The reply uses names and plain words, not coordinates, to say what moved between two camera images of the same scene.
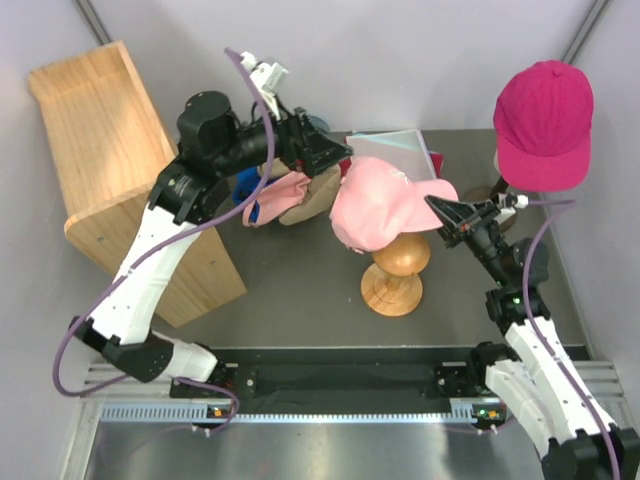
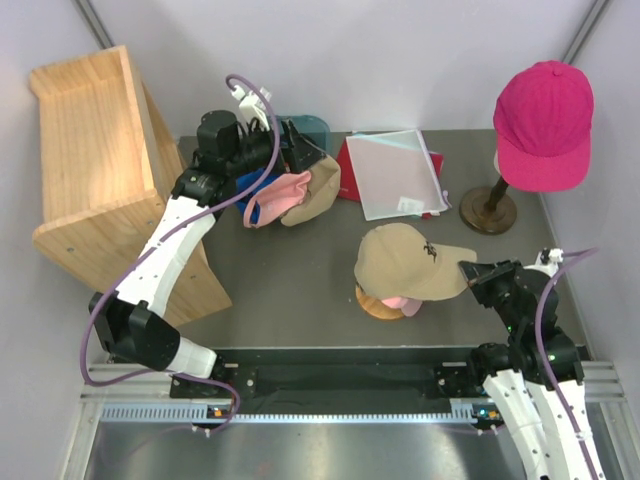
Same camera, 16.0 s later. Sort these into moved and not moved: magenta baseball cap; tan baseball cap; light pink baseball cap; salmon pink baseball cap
Moved: light pink baseball cap
Not moved: tan baseball cap; magenta baseball cap; salmon pink baseball cap
